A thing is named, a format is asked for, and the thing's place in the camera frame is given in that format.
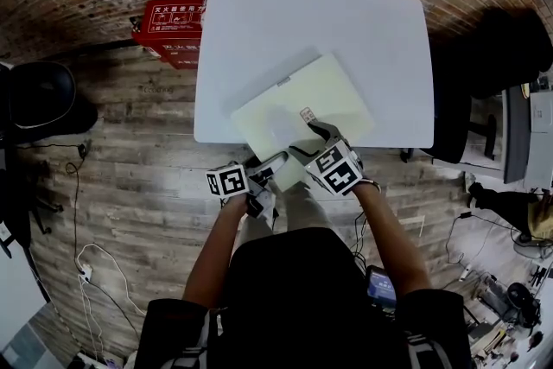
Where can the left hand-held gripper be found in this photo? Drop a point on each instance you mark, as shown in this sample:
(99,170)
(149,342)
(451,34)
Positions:
(226,181)

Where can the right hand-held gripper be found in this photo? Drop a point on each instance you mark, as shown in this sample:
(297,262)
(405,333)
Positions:
(339,173)

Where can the pale yellow cloth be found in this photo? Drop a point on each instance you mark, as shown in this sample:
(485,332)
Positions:
(319,95)

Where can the person's left forearm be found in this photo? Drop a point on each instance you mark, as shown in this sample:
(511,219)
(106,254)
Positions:
(211,259)

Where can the person's right forearm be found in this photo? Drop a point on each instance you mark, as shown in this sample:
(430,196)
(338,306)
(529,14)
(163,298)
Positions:
(397,246)

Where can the white square table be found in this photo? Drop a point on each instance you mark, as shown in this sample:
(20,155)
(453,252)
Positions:
(302,8)

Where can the person's beige trousers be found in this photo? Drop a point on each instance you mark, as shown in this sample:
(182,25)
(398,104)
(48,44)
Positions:
(302,207)

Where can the person's black shirt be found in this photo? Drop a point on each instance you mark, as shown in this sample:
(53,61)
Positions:
(302,307)

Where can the black phone with lit screen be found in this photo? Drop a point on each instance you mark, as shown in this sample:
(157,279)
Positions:
(381,287)

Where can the red fire extinguisher box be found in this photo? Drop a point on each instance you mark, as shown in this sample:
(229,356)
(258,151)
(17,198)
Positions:
(173,30)

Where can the black fabric office chair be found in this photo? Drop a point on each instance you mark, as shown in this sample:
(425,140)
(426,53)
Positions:
(497,56)

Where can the white power strip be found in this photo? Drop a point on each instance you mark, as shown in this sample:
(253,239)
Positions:
(85,274)

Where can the small round yellow dish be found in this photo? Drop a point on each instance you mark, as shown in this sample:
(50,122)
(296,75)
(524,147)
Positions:
(525,90)

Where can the white box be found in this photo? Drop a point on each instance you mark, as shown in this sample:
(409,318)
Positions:
(542,134)

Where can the glossy black office chair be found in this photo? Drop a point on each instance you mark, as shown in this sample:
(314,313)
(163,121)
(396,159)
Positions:
(41,95)

